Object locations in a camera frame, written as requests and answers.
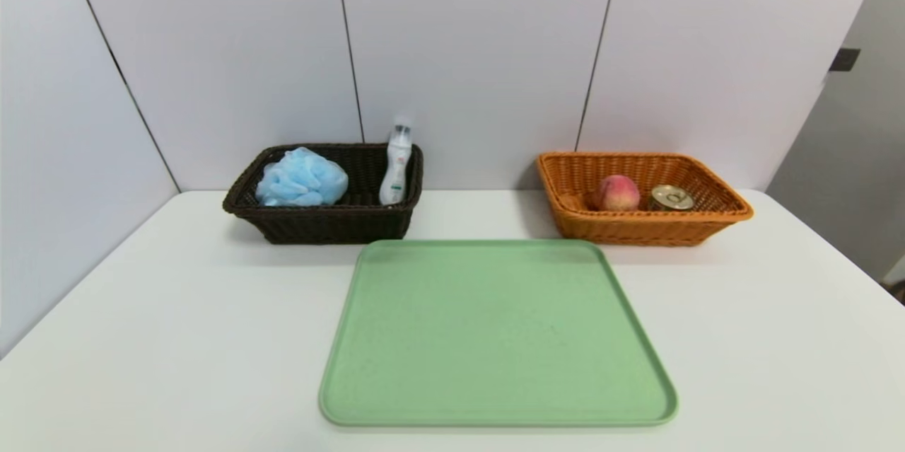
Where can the red peach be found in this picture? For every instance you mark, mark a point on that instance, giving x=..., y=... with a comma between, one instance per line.
x=617, y=192

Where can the dark brown wicker basket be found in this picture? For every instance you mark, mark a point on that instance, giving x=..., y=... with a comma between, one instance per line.
x=332, y=226

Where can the white bottle with clear cap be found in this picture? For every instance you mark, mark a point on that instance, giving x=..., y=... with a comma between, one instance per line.
x=396, y=169

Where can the green plastic tray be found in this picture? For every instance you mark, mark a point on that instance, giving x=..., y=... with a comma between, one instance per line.
x=495, y=339

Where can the small black wall plate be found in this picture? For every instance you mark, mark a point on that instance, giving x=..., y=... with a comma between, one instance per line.
x=844, y=60

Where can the blue mesh bath sponge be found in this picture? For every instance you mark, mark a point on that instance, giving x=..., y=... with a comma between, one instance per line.
x=302, y=180

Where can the tin can with gold lid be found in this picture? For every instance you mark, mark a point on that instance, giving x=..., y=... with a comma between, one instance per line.
x=670, y=197

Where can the orange wicker basket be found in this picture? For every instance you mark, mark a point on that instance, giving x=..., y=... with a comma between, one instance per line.
x=636, y=229

